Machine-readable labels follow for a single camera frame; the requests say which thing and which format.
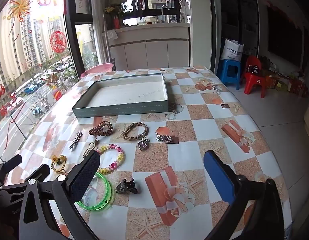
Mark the beige hair clip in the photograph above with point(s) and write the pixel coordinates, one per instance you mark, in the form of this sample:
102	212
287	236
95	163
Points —
91	147

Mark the silver heart brooch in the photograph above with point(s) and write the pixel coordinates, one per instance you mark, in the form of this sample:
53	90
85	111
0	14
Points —
164	138

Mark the red vase with flowers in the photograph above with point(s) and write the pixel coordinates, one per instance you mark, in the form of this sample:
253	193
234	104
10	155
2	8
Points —
113	14

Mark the silver barrette hair clip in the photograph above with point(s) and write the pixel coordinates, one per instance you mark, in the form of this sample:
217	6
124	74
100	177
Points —
75	141

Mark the red plastic child chair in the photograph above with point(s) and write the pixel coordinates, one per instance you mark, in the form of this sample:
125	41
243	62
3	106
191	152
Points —
253	75

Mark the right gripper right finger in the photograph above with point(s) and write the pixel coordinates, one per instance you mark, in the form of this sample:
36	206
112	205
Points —
266	217

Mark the silver heart pendant charm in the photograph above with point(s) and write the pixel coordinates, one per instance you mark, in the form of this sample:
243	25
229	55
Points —
143	144

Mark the green translucent bangle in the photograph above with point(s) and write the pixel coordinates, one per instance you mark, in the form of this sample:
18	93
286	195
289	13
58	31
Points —
91	200

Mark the white shopping bag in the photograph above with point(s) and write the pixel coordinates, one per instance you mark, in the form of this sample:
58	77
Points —
232	50

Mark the green shallow tray box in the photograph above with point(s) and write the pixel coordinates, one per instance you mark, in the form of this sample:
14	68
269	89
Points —
139	94

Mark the pink plastic basin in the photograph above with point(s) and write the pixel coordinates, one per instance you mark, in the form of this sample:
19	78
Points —
102	68

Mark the white cabinet counter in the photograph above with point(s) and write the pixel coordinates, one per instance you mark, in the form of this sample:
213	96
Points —
150	46

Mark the blue plastic stool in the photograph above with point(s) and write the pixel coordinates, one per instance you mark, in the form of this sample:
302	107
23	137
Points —
229	71

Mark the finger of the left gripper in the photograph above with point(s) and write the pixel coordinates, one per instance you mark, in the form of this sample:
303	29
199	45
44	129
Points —
39	175
12	163

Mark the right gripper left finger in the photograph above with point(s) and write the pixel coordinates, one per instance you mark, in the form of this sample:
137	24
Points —
37	220

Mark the checkered printed tablecloth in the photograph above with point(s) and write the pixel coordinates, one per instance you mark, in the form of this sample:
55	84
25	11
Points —
205	116

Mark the black claw hair clip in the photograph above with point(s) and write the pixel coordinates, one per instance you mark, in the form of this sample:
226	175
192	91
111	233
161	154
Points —
126	186

